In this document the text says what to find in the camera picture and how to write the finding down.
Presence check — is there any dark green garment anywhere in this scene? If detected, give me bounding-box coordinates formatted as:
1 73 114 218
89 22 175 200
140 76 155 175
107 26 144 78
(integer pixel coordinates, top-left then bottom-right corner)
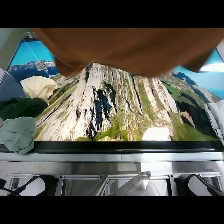
0 97 50 122

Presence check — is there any silver frame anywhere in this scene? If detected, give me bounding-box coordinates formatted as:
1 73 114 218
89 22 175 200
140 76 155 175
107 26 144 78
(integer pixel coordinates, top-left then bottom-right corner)
0 28 224 197

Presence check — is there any pale green garment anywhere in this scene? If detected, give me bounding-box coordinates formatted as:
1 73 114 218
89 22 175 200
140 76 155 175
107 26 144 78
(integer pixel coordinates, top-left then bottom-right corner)
0 116 38 156

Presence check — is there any brown T-shirt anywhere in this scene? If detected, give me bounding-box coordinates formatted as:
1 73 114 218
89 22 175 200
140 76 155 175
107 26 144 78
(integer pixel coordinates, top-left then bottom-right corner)
32 28 224 79

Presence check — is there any cream garment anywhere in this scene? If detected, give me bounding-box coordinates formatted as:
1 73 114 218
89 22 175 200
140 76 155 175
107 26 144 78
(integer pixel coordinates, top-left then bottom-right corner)
19 75 60 103

